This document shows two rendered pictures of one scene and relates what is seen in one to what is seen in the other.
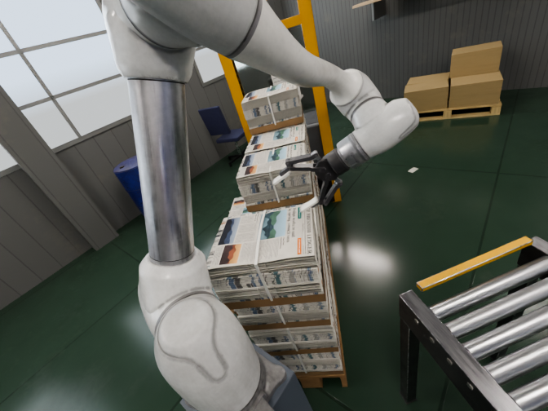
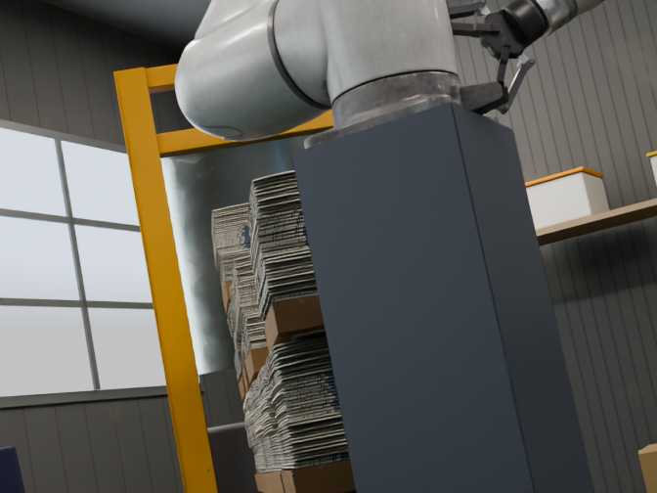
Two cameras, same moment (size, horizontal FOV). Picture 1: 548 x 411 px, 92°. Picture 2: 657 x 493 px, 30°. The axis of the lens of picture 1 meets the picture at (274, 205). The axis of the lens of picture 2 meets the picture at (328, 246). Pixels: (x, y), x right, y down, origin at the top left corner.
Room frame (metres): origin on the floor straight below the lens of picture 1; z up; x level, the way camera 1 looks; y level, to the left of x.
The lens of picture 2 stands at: (-0.94, 0.84, 0.66)
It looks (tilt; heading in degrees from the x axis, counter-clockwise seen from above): 9 degrees up; 338
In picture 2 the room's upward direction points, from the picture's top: 11 degrees counter-clockwise
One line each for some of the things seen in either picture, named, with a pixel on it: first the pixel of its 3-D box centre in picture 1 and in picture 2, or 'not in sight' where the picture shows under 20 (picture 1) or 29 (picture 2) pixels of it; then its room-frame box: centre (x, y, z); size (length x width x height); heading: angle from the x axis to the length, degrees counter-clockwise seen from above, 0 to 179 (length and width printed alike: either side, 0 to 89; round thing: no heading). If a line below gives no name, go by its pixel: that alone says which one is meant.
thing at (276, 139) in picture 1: (276, 138); not in sight; (1.63, -0.14, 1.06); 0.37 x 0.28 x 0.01; 74
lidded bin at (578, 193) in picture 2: not in sight; (557, 204); (4.27, -2.53, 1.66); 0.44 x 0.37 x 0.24; 42
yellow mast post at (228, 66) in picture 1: (249, 130); (183, 385); (2.43, -0.01, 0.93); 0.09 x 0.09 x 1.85; 75
